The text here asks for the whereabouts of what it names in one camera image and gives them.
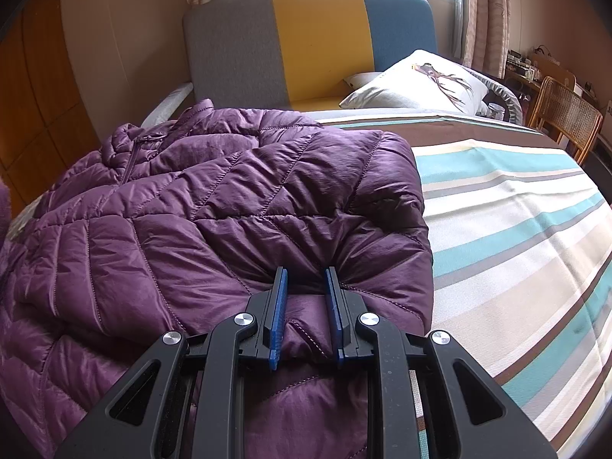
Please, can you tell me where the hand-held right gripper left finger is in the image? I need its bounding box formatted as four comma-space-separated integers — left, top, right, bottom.
55, 267, 290, 459

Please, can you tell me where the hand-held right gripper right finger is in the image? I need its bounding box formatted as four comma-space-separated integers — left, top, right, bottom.
324, 267, 560, 459

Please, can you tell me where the purple quilted down jacket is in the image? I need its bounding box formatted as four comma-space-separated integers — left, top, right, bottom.
0, 99, 435, 459

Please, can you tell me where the striped bed sheet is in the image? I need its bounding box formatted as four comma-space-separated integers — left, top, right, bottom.
10, 109, 612, 459

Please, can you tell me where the plain pale satin pillow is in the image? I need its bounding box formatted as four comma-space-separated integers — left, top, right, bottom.
344, 71, 383, 91

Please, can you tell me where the white deer print pillow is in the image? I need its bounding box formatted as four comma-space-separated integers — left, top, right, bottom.
339, 49, 491, 114

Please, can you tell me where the grey yellow blue sofa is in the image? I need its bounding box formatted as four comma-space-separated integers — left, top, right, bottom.
141, 0, 441, 130

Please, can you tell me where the grey ruffled bassinet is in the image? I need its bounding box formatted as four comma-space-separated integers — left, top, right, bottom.
471, 69, 524, 127

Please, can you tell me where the dark low cabinet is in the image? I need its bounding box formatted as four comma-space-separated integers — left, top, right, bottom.
583, 134, 612, 187

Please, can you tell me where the rattan chair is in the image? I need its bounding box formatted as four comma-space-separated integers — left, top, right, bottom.
528, 75, 604, 166

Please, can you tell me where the cluttered wooden desk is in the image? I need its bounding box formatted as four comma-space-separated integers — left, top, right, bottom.
504, 45, 612, 116

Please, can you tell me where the wooden wardrobe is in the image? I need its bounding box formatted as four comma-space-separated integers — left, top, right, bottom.
0, 0, 91, 216

